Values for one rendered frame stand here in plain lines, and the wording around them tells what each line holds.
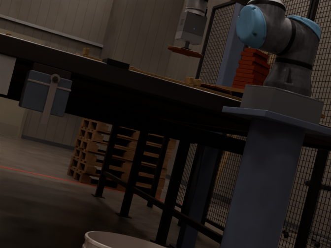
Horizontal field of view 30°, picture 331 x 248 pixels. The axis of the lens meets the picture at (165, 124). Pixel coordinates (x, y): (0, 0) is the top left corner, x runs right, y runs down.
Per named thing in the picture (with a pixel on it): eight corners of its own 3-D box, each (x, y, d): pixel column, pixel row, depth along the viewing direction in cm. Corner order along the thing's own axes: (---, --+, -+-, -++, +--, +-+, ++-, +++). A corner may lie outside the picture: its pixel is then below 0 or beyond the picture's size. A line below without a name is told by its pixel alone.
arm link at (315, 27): (321, 68, 187) (332, 24, 187) (286, 56, 182) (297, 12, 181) (297, 66, 198) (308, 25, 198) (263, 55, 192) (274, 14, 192)
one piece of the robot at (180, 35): (201, 11, 237) (191, 52, 236) (180, 4, 233) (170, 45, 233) (212, 8, 227) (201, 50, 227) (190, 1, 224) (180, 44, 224)
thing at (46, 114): (62, 128, 192) (76, 73, 192) (17, 118, 188) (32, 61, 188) (56, 126, 203) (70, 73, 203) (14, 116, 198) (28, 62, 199)
